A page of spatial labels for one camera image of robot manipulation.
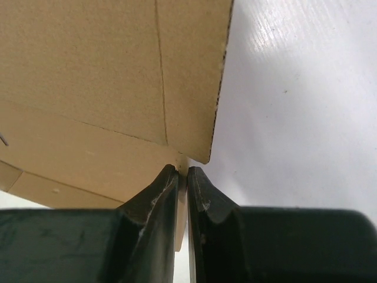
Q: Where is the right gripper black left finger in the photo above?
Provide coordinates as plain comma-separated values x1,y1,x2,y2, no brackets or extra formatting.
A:
1,164,179,282

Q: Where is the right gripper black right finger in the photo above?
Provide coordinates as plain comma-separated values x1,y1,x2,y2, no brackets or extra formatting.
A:
187,167,376,282

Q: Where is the brown cardboard box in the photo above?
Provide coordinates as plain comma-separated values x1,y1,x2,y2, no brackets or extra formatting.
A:
0,0,235,253

